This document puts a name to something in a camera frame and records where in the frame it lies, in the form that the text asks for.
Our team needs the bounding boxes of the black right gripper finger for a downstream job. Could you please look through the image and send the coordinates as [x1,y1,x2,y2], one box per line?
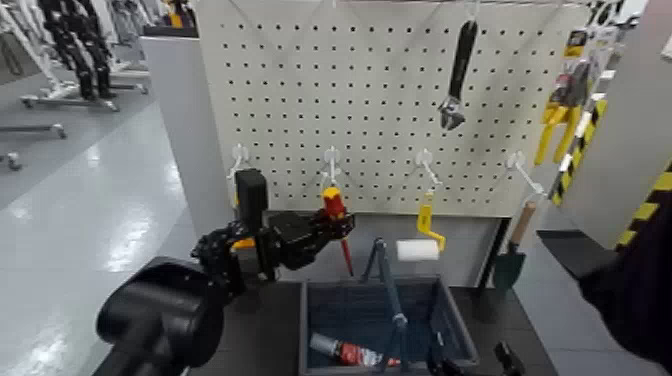
[493,341,527,376]
[427,335,474,376]

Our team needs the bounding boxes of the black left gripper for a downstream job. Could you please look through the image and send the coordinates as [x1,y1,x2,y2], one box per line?
[266,208,357,272]

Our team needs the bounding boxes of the red yellow screwdriver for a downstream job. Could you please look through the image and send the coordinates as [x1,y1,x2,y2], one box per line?
[321,186,356,278]

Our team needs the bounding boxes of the red grey tube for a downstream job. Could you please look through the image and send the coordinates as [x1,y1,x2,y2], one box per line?
[309,332,403,369]

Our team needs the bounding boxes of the yellow paint roller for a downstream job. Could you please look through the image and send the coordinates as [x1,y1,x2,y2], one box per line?
[395,191,447,263]

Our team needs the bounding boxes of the blue plastic shopping basket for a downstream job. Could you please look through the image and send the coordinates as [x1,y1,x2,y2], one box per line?
[299,237,482,376]

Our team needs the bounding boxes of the white perforated pegboard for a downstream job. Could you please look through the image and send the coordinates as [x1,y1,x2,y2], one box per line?
[195,0,592,218]

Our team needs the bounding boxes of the black adjustable wrench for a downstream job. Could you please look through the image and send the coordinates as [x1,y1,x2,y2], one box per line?
[437,19,480,131]

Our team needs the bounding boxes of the grey panel with hazard tape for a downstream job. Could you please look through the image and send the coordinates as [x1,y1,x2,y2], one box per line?
[560,0,672,251]

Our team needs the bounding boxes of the yellow black machine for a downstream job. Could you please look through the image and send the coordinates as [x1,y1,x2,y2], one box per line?
[161,0,199,30]

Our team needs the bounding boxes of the yellow black product card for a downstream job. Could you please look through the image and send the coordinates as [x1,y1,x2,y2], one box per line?
[563,29,589,59]

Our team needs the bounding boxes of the black humanoid robot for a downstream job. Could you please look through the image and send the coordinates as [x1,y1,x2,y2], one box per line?
[35,0,118,101]

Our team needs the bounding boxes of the white robot on stand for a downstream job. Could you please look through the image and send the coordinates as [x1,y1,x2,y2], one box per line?
[0,0,80,98]

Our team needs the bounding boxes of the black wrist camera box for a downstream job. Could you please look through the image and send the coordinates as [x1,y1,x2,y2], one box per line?
[234,168,271,281]

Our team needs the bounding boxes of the black pegboard stand post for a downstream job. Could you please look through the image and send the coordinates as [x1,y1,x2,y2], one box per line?
[472,217,513,323]

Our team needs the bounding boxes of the orange handled scraper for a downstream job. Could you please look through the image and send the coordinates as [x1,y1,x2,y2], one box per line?
[230,188,262,277]

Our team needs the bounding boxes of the wooden handled green trowel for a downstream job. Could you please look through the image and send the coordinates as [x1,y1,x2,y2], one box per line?
[492,200,539,292]

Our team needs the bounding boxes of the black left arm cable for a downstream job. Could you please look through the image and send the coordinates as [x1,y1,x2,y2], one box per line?
[190,220,249,295]

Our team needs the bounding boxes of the yellow handled pliers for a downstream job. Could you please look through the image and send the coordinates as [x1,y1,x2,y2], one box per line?
[534,60,592,168]

